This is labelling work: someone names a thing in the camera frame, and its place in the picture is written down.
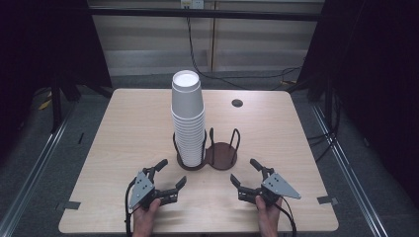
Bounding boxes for long black wall cable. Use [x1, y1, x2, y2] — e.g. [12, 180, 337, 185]
[185, 16, 302, 91]

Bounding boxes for grey tape strip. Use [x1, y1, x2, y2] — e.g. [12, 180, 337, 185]
[316, 196, 340, 206]
[55, 200, 82, 211]

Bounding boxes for person's left hand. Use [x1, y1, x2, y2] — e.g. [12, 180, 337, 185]
[131, 197, 163, 237]

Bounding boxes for right hand-held gripper black cable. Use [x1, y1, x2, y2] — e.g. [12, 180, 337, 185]
[279, 196, 297, 237]

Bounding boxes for dark double wire cup holder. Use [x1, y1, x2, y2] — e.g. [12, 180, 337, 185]
[172, 126, 242, 172]

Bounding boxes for white wall socket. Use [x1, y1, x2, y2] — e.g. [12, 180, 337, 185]
[180, 0, 206, 10]

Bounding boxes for dark curtain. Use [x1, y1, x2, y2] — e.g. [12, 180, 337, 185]
[0, 0, 114, 159]
[296, 0, 419, 208]

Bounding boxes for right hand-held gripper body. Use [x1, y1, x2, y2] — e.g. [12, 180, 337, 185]
[237, 172, 302, 208]

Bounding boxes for left hand-held gripper black cable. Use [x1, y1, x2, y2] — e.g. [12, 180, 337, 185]
[124, 177, 138, 237]

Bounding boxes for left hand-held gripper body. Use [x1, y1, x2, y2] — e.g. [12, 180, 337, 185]
[128, 168, 179, 210]

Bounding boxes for person's right hand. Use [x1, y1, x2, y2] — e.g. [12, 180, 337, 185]
[255, 195, 284, 237]

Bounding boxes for stack of white paper cups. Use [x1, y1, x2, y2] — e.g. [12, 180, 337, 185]
[170, 69, 207, 168]

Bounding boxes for hand-held gripper black cable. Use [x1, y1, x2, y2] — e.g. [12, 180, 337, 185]
[124, 177, 138, 237]
[279, 196, 297, 237]

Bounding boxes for black horizontal metal bar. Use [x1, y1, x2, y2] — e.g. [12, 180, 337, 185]
[88, 7, 326, 23]

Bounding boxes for bundle of black floor cables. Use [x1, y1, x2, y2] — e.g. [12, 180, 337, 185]
[307, 95, 342, 163]

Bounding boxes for metal floor rail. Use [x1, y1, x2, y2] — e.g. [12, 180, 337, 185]
[310, 104, 393, 237]
[0, 107, 76, 237]

